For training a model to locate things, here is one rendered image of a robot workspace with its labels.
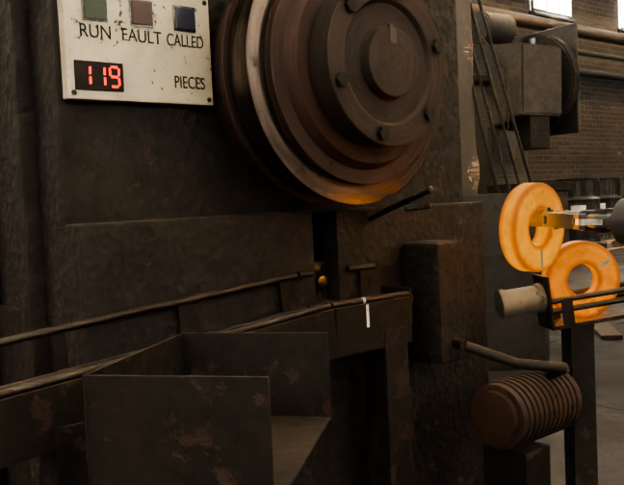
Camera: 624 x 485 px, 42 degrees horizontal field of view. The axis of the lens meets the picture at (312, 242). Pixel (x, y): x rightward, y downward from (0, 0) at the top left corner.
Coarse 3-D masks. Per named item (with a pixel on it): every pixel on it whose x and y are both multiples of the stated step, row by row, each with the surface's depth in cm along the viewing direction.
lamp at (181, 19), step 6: (180, 12) 133; (186, 12) 133; (192, 12) 134; (180, 18) 133; (186, 18) 133; (192, 18) 134; (180, 24) 133; (186, 24) 133; (192, 24) 134; (192, 30) 134
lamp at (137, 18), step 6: (132, 0) 127; (132, 6) 127; (138, 6) 128; (144, 6) 128; (150, 6) 129; (132, 12) 127; (138, 12) 128; (144, 12) 128; (150, 12) 129; (132, 18) 127; (138, 18) 128; (144, 18) 128; (150, 18) 129; (144, 24) 128; (150, 24) 129
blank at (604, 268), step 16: (560, 256) 162; (576, 256) 162; (592, 256) 162; (608, 256) 163; (544, 272) 163; (560, 272) 162; (592, 272) 165; (608, 272) 163; (560, 288) 162; (592, 288) 165; (608, 288) 163; (560, 304) 162; (576, 304) 162
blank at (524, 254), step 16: (512, 192) 140; (528, 192) 138; (544, 192) 142; (512, 208) 137; (528, 208) 139; (544, 208) 142; (560, 208) 145; (512, 224) 137; (528, 224) 139; (512, 240) 137; (528, 240) 139; (544, 240) 144; (560, 240) 146; (512, 256) 139; (528, 256) 140; (544, 256) 143
